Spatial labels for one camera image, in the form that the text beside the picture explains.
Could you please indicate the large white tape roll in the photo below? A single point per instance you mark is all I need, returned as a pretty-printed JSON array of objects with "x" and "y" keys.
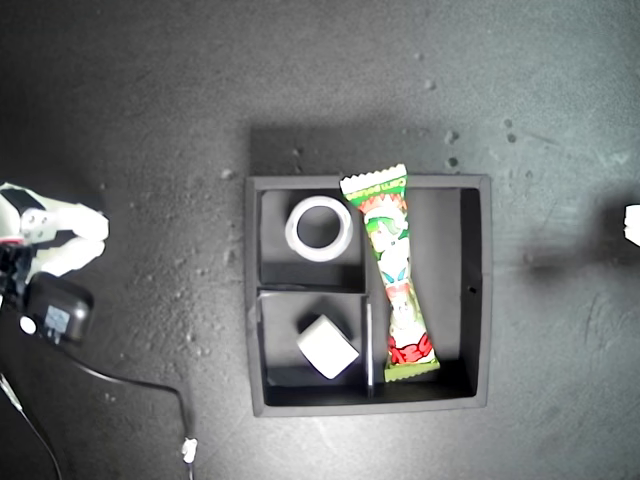
[{"x": 292, "y": 237}]

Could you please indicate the green red snack bar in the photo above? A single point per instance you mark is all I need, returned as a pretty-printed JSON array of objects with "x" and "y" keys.
[{"x": 400, "y": 270}]

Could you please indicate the small white tape roll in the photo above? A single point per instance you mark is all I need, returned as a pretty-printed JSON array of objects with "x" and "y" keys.
[{"x": 327, "y": 350}]

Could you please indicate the black compartment tray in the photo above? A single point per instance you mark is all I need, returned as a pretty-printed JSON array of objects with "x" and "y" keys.
[{"x": 450, "y": 240}]

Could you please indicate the black camera box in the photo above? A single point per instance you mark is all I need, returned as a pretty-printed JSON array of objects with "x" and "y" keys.
[{"x": 65, "y": 310}]

